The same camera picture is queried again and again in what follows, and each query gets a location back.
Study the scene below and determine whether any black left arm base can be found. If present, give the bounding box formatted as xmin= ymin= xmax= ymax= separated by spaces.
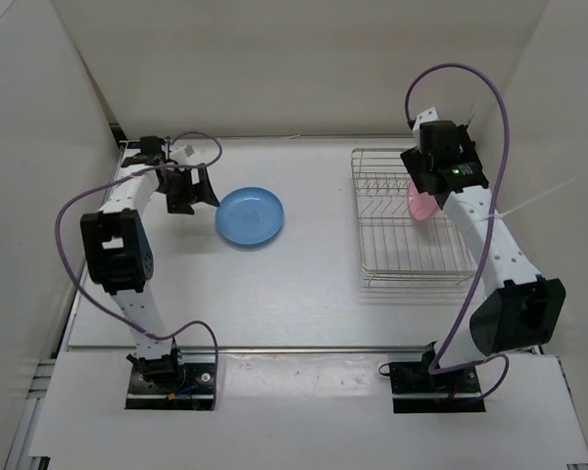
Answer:
xmin=124 ymin=350 xmax=219 ymax=411

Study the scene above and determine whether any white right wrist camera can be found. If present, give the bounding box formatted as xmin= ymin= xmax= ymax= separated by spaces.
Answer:
xmin=412 ymin=107 xmax=439 ymax=142

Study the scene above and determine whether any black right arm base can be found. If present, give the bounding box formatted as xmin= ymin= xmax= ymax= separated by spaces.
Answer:
xmin=378 ymin=362 xmax=486 ymax=414

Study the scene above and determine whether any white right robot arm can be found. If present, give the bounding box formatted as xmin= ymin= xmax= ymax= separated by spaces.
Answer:
xmin=401 ymin=108 xmax=565 ymax=392

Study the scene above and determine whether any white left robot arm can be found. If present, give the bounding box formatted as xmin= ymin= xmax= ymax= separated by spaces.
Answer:
xmin=80 ymin=136 xmax=220 ymax=393

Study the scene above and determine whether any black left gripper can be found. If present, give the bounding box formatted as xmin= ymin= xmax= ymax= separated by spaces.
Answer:
xmin=157 ymin=163 xmax=220 ymax=214

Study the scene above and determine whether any pink plastic plate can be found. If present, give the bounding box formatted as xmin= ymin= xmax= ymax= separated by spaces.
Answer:
xmin=408 ymin=181 xmax=439 ymax=221

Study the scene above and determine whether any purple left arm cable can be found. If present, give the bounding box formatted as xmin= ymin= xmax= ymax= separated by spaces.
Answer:
xmin=53 ymin=130 xmax=223 ymax=411

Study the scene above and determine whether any blue plastic plate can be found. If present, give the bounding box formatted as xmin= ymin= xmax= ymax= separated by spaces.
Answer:
xmin=215 ymin=187 xmax=285 ymax=249

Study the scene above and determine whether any white zip tie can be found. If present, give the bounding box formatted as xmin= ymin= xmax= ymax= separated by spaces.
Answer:
xmin=473 ymin=176 xmax=578 ymax=224

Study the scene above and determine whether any metal wire dish rack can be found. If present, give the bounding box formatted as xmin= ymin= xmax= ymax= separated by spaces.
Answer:
xmin=350 ymin=148 xmax=476 ymax=290

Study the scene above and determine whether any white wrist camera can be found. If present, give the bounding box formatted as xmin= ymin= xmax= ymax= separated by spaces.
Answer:
xmin=412 ymin=107 xmax=439 ymax=142
xmin=170 ymin=145 xmax=194 ymax=165

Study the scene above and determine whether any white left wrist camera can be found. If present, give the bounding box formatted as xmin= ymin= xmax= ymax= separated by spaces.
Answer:
xmin=170 ymin=145 xmax=194 ymax=165

